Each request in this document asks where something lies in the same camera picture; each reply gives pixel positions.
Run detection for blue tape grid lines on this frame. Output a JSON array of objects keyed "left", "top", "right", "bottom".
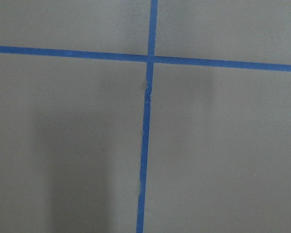
[{"left": 0, "top": 0, "right": 291, "bottom": 233}]

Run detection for brown paper table cover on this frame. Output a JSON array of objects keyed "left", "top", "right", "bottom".
[{"left": 0, "top": 0, "right": 291, "bottom": 233}]

